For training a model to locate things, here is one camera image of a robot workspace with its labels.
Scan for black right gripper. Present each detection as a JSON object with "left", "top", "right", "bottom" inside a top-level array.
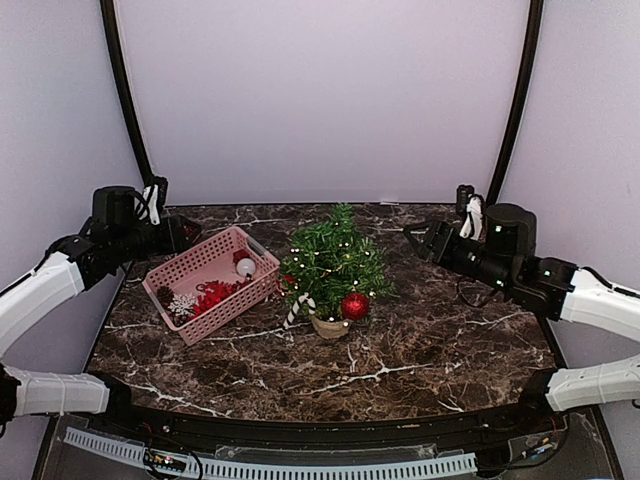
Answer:
[{"left": 404, "top": 217, "right": 516, "bottom": 294}]

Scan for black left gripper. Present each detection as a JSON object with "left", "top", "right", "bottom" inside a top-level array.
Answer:
[{"left": 112, "top": 214, "right": 201, "bottom": 264}]

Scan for pink plastic basket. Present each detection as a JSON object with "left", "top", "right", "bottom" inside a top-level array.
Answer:
[{"left": 143, "top": 226, "right": 280, "bottom": 346}]

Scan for fairy light string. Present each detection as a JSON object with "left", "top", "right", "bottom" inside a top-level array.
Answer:
[{"left": 282, "top": 222, "right": 391, "bottom": 319}]

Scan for small green christmas tree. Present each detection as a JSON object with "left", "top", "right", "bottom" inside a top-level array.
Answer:
[{"left": 280, "top": 204, "right": 396, "bottom": 321}]

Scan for red ball ornament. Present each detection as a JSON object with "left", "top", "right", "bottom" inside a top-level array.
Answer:
[{"left": 341, "top": 292, "right": 370, "bottom": 321}]

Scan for red white candy cane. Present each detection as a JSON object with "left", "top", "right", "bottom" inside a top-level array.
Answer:
[{"left": 283, "top": 293, "right": 317, "bottom": 330}]

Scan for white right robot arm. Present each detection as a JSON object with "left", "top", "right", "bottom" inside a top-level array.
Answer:
[{"left": 403, "top": 201, "right": 639, "bottom": 434}]

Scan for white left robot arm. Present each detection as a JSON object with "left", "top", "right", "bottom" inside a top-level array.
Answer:
[{"left": 1, "top": 178, "right": 202, "bottom": 436}]

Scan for beige tree pot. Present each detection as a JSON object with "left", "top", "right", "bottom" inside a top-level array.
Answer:
[{"left": 310, "top": 312, "right": 352, "bottom": 340}]

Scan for white ball ornament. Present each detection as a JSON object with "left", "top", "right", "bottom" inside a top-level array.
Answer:
[{"left": 236, "top": 257, "right": 257, "bottom": 278}]

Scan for brown pine cone ornament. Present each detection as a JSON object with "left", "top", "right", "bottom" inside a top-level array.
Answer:
[{"left": 156, "top": 286, "right": 175, "bottom": 308}]

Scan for white snowflake ornament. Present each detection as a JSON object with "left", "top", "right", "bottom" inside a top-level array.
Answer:
[{"left": 168, "top": 293, "right": 197, "bottom": 318}]

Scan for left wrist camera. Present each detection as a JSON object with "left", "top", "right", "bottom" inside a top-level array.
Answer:
[{"left": 134, "top": 176, "right": 168, "bottom": 225}]

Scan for white slotted cable duct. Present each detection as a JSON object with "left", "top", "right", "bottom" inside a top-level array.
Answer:
[{"left": 62, "top": 428, "right": 479, "bottom": 480}]

